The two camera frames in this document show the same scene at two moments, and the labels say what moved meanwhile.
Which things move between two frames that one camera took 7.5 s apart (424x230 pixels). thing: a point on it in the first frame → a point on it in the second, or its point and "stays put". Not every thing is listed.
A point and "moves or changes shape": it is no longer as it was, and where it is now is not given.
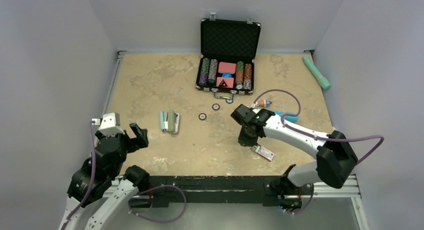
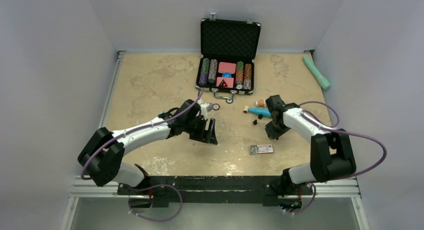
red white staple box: (264, 152) moves or changes shape
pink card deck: (227, 67) stays put
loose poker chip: (216, 106) stays put
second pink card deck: (228, 81) stays put
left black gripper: (139, 141) → (199, 136)
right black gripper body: (245, 137) → (276, 130)
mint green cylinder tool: (322, 80) stays put
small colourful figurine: (264, 103) stays put
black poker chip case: (228, 48) stays put
